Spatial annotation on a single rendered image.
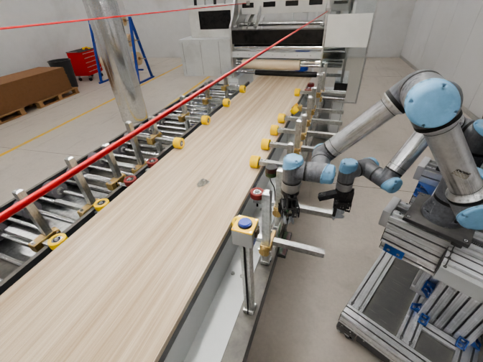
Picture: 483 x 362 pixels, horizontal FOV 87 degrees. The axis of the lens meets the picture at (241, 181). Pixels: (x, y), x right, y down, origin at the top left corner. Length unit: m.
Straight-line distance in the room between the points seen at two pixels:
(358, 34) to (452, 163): 2.76
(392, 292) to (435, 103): 1.43
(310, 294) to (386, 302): 0.50
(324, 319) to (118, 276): 1.39
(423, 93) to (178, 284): 1.02
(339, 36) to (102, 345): 3.46
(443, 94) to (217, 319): 1.17
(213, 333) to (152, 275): 0.38
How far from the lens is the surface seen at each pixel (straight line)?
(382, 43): 10.32
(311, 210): 1.42
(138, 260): 1.24
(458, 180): 1.01
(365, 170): 1.29
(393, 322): 1.93
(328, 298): 2.13
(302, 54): 3.68
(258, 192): 1.44
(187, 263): 1.15
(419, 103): 0.84
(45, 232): 1.65
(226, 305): 1.34
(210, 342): 1.28
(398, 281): 2.11
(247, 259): 0.92
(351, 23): 3.57
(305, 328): 2.00
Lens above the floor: 1.80
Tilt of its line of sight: 36 degrees down
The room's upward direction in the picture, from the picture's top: 3 degrees counter-clockwise
